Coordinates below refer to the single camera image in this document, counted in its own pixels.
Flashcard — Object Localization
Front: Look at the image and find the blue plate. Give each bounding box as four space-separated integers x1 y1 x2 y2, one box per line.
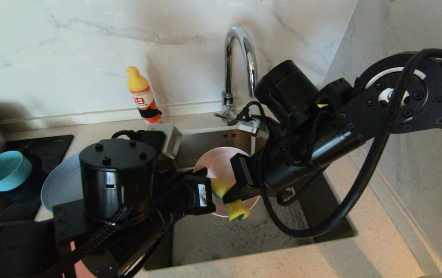
41 154 85 211

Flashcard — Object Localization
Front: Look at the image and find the black braided cable sleeve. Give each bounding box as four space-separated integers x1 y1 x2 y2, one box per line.
45 207 133 278

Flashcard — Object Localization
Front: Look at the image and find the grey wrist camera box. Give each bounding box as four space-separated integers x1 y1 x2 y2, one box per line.
155 124 183 159
238 115 265 136

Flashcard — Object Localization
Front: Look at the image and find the yellow-capped dish soap bottle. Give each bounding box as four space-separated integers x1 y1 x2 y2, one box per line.
126 66 163 125

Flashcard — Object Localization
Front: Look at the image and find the stainless steel sink basin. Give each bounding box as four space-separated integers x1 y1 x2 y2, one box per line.
144 124 357 271

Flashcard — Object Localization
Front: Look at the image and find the small pale pink plate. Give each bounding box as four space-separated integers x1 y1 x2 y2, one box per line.
193 147 262 218

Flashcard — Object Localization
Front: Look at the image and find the black induction cooktop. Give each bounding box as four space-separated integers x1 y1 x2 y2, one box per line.
0 134 74 222

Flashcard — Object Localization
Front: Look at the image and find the teal bowl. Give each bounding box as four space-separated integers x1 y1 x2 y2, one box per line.
0 151 33 192

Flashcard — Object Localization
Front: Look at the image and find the chrome gooseneck faucet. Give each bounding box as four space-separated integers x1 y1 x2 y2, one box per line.
213 26 259 127

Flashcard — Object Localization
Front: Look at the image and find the large pink plate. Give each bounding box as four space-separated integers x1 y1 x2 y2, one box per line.
71 241 92 278

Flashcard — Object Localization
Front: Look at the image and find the yellow fish-shaped sponge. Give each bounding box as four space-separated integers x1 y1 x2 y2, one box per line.
210 178 251 222

